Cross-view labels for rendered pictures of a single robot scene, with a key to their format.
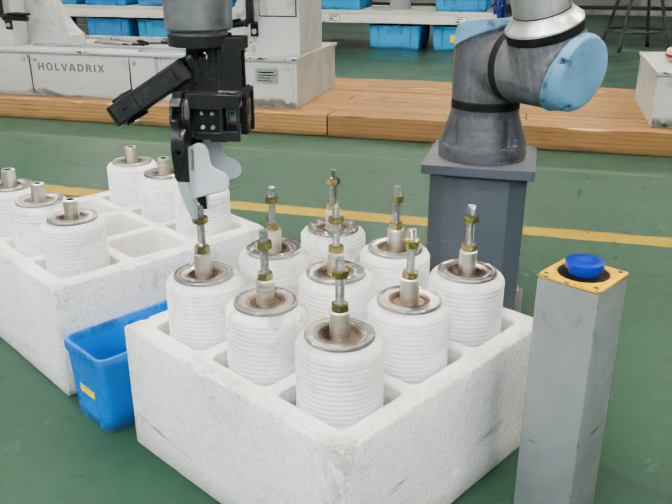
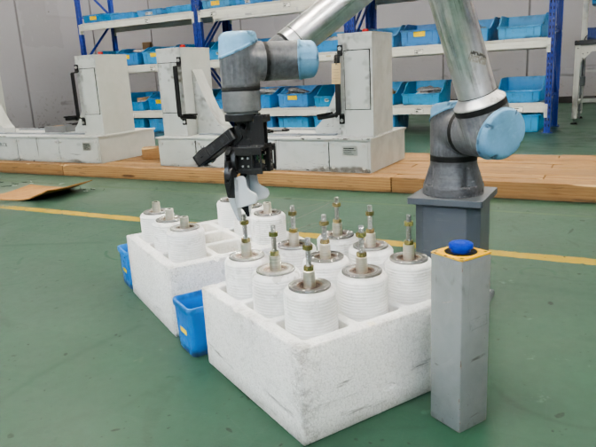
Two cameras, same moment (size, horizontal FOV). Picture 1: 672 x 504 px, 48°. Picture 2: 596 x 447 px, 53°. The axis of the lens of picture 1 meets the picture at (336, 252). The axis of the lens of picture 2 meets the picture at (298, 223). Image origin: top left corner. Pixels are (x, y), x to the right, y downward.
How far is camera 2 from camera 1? 35 cm
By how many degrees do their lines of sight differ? 15
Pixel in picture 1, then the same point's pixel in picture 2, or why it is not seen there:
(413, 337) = (359, 292)
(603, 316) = (469, 278)
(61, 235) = (176, 237)
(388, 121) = not seen: hidden behind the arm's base
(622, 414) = (535, 369)
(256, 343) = (265, 292)
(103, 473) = (184, 376)
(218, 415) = (244, 336)
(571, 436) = (456, 358)
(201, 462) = (238, 370)
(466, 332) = (404, 296)
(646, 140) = not seen: outside the picture
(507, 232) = not seen: hidden behind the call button
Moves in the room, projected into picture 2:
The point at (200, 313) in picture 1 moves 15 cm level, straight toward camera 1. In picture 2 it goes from (241, 278) to (230, 306)
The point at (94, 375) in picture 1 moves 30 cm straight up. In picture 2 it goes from (186, 318) to (172, 188)
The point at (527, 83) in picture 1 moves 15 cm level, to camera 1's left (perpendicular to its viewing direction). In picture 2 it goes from (468, 141) to (401, 143)
